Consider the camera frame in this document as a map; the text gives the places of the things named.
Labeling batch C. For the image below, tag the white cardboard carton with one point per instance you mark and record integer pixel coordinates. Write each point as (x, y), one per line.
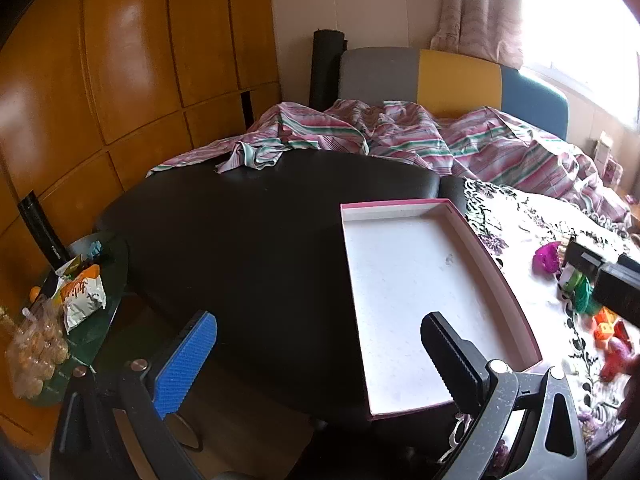
(607, 160)

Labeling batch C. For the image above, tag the green plastic rack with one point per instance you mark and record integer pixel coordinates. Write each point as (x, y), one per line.
(582, 301)

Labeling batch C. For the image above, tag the round glass side table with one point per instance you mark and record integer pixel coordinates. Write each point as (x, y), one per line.
(107, 280)

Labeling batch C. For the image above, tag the window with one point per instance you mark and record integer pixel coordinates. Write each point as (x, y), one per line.
(575, 20)

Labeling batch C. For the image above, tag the dark red plastic toy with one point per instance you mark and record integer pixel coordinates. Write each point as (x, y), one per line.
(617, 360)

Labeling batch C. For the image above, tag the green snack packet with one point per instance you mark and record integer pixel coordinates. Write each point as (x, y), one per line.
(70, 265)

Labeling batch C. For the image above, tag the pink striped blanket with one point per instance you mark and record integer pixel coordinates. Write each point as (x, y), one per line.
(400, 135)

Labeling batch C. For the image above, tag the white orange snack packet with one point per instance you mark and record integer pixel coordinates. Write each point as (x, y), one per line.
(82, 300)

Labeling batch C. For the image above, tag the orange plastic cube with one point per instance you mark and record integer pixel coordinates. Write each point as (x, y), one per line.
(606, 334)
(605, 317)

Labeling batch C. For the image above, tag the white tray with pink rim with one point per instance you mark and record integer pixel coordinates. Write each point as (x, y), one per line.
(415, 280)

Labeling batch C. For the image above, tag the green and white plastic toy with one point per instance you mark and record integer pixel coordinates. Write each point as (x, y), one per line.
(567, 279)

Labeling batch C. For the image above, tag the purple plastic toy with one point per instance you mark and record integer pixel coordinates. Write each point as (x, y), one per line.
(547, 260)

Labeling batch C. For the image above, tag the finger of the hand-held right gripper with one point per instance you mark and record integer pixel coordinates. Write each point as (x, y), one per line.
(590, 252)

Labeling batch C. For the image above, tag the black rolled mat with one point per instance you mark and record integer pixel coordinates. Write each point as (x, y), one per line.
(325, 65)

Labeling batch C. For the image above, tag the tall black speaker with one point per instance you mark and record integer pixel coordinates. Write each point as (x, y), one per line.
(42, 235)

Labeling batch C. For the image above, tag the small blue toy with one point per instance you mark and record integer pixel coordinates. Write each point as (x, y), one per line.
(97, 251)

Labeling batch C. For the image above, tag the multicolour sofa backrest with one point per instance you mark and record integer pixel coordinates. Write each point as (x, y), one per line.
(460, 80)

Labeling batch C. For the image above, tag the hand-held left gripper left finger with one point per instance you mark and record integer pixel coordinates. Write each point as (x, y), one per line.
(185, 365)

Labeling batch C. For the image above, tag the clear bag of pastries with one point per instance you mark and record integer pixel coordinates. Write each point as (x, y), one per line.
(35, 355)

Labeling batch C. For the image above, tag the white embroidered tablecloth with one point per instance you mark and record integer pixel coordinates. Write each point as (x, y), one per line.
(530, 230)

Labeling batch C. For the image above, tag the wooden wardrobe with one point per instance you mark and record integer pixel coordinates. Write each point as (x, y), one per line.
(130, 60)

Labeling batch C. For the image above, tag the pink patterned curtain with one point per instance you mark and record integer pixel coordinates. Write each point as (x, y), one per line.
(475, 5)

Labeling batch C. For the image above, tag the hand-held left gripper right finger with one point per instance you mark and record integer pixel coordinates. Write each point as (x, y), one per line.
(450, 355)

